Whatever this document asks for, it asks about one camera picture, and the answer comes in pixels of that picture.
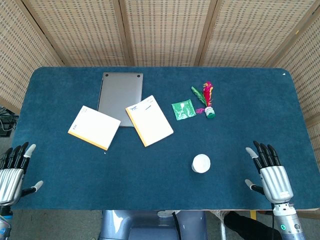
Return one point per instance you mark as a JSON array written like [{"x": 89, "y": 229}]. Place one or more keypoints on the blue-grey robot torso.
[{"x": 152, "y": 225}]

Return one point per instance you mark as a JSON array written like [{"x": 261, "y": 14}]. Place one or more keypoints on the white paper cup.
[{"x": 201, "y": 163}]

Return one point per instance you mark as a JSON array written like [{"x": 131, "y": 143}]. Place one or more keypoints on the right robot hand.
[{"x": 273, "y": 180}]

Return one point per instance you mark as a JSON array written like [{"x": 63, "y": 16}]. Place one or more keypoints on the green plastic packet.
[{"x": 183, "y": 109}]

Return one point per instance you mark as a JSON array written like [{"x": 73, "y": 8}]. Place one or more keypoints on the colourful feather shuttlecock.
[{"x": 207, "y": 100}]

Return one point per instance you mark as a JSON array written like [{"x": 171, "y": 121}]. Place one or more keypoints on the woven bamboo folding screen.
[{"x": 160, "y": 32}]

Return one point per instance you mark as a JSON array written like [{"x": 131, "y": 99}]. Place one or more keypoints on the blue felt table cover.
[{"x": 160, "y": 140}]

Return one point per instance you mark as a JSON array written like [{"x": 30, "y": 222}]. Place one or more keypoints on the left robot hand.
[{"x": 11, "y": 175}]

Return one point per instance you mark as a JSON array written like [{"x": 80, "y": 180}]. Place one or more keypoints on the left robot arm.
[{"x": 3, "y": 222}]

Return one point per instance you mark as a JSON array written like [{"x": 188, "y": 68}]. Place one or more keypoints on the white notebook with orange spine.
[{"x": 150, "y": 120}]

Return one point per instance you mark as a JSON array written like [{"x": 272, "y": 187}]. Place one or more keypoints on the grey closed laptop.
[{"x": 120, "y": 98}]

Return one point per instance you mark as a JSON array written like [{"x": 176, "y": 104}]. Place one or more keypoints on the white book with orange edge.
[{"x": 93, "y": 127}]

